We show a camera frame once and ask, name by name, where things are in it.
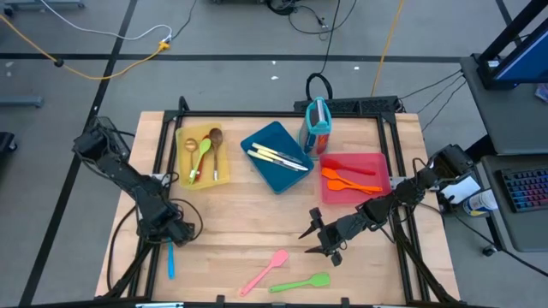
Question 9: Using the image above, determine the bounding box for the pink plastic tray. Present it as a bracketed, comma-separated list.
[319, 152, 393, 206]

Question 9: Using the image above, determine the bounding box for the blue silicone spatula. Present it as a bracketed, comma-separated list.
[167, 238, 176, 281]

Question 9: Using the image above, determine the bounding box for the backlit rainbow keyboard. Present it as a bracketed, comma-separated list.
[498, 167, 548, 214]

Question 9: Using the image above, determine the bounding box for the teal metal box grater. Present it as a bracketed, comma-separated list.
[298, 96, 333, 161]

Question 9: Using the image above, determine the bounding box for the yellow floor extension cable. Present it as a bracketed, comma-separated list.
[0, 15, 170, 82]

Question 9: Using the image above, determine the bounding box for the white floor cable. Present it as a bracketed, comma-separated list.
[38, 0, 174, 43]

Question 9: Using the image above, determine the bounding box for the orange silicone spoon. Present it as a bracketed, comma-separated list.
[327, 179, 374, 196]

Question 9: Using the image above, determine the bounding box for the grey keyboard desk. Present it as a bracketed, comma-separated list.
[481, 154, 548, 252]

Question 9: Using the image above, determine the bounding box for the computer monitor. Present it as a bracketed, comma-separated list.
[491, 25, 548, 85]

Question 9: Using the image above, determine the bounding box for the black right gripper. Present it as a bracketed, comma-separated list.
[297, 207, 366, 268]

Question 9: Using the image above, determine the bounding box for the brown wooden spoon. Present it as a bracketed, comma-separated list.
[208, 127, 224, 182]

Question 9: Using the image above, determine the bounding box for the pink silicone spatula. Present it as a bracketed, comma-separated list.
[238, 249, 290, 298]

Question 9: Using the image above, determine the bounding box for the black power box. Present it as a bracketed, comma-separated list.
[293, 95, 400, 115]

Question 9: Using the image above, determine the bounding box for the white paper sheet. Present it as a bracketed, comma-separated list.
[439, 175, 483, 205]

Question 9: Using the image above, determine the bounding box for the red silicone spatula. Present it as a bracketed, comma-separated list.
[321, 157, 378, 177]

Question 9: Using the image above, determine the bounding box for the gold metal spoon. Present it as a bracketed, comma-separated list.
[184, 137, 200, 173]

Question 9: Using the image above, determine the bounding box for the yellow plastic tray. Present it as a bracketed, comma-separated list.
[175, 122, 231, 191]

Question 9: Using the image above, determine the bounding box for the white bottle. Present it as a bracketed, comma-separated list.
[462, 189, 499, 216]

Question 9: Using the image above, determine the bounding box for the grey cart base bar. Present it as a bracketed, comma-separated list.
[0, 94, 45, 109]
[2, 0, 86, 11]

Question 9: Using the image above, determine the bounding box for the blue plastic tray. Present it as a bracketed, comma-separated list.
[240, 121, 316, 195]

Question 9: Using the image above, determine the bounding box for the yellow hanging cable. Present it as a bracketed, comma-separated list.
[370, 0, 406, 98]

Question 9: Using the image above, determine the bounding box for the grey side desk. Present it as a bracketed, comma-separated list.
[460, 53, 548, 155]

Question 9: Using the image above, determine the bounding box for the green silicone spoon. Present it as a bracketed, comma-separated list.
[189, 138, 212, 186]

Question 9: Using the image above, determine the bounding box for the green silicone spatula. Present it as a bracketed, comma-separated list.
[268, 272, 331, 294]

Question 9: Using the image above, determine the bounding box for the black looped floor cable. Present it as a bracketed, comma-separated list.
[304, 0, 343, 102]

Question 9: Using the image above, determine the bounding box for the black monitor stand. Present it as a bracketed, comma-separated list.
[477, 0, 548, 91]

